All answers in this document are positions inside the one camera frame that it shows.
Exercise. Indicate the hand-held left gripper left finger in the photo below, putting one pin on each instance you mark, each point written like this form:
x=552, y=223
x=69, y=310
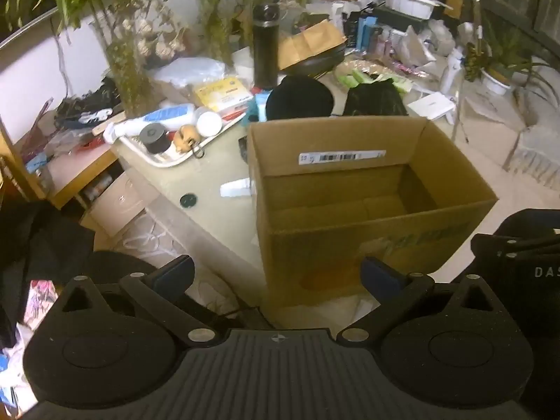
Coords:
x=173, y=273

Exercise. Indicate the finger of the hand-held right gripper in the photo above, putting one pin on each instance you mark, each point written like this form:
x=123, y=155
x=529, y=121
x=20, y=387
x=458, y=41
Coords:
x=494, y=246

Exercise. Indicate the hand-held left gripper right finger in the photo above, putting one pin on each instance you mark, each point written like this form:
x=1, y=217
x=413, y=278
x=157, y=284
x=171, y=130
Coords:
x=381, y=278

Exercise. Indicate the large brown cardboard box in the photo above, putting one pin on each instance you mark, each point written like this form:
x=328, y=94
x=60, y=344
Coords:
x=328, y=262

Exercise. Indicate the black cloth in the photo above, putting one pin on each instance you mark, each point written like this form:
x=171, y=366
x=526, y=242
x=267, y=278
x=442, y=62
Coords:
x=376, y=98

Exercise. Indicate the black round hat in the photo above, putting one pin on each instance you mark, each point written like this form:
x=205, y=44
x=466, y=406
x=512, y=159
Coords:
x=299, y=96

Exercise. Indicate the black round cap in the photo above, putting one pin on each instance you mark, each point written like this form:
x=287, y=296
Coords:
x=188, y=200

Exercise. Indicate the beige storage box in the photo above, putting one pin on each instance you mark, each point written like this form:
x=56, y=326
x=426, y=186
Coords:
x=113, y=203

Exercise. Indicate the white tray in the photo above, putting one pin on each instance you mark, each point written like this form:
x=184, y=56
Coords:
x=146, y=156

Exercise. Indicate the black clothing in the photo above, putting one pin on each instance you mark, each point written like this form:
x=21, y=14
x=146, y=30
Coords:
x=39, y=249

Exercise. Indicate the colourful magazine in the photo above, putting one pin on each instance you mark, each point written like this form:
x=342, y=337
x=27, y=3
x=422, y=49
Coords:
x=39, y=302

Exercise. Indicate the wooden shelf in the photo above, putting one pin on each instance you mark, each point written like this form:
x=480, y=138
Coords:
x=83, y=170

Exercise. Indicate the black jar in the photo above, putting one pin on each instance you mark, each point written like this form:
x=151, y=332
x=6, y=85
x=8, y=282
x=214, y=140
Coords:
x=153, y=136

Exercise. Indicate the wooden figurine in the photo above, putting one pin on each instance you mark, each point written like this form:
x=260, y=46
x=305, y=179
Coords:
x=186, y=134

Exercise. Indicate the white round jar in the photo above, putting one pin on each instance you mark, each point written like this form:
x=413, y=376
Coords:
x=209, y=123

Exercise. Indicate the white and blue bottle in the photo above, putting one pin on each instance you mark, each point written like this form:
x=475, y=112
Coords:
x=162, y=116

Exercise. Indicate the potted plant in white pot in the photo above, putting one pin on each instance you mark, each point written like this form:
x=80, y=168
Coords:
x=496, y=81

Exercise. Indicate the red packet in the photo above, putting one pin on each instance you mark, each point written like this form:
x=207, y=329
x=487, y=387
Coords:
x=232, y=117

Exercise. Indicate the white spray bottle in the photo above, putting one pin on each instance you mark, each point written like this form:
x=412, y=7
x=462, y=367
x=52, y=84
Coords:
x=450, y=74

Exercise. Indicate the black and white printed bag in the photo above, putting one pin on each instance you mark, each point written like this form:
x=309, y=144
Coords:
x=92, y=113

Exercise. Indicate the yellow box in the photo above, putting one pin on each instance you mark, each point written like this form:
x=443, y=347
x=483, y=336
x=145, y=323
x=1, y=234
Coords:
x=221, y=92

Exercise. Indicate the blue tube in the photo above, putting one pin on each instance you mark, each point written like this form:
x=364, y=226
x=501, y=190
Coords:
x=261, y=107

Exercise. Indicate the bamboo plant with dried flowers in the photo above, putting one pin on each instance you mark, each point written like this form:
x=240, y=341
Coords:
x=127, y=74

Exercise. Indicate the clear glass plate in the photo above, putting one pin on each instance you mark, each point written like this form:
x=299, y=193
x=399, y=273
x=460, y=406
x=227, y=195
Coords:
x=380, y=68

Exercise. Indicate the crumpled white bag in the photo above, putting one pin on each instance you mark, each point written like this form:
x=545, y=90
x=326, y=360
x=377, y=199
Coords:
x=413, y=46

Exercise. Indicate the grey white plastic bag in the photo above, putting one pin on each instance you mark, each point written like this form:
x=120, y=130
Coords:
x=444, y=35

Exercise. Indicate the black pan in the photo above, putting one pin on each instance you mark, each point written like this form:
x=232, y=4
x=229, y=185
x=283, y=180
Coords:
x=319, y=64

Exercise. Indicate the pink bottle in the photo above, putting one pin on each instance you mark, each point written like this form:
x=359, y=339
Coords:
x=384, y=46

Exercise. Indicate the black thermos bottle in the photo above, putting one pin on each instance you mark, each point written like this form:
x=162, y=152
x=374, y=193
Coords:
x=265, y=48

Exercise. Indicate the brown paper bag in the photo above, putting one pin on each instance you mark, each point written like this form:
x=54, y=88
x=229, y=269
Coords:
x=308, y=43

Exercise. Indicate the blue carton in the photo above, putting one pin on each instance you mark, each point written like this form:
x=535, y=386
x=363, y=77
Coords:
x=366, y=33

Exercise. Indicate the black box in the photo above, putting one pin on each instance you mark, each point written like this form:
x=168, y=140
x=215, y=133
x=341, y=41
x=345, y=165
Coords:
x=398, y=18

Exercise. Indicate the curved metal rail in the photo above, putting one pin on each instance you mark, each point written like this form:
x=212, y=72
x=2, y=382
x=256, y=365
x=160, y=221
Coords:
x=26, y=28

